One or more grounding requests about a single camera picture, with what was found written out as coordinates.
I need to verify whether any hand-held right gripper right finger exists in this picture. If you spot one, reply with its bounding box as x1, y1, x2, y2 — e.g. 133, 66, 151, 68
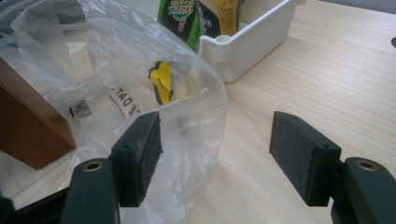
269, 110, 343, 207

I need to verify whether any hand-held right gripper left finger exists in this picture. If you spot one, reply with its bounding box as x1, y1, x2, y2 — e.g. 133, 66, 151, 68
110, 111, 163, 208

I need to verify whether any clear plastic bag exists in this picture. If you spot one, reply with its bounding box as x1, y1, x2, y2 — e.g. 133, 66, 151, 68
0, 0, 228, 224

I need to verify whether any white plastic bin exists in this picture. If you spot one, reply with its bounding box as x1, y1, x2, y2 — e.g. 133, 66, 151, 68
199, 0, 307, 84

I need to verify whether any green snack packet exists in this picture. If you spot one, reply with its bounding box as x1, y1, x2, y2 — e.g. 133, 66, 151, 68
157, 0, 204, 51

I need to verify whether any black yellow chip bag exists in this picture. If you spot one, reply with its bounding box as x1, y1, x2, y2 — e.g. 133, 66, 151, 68
195, 0, 246, 40

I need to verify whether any brown box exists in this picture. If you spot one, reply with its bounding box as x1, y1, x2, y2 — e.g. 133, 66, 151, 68
0, 57, 78, 171

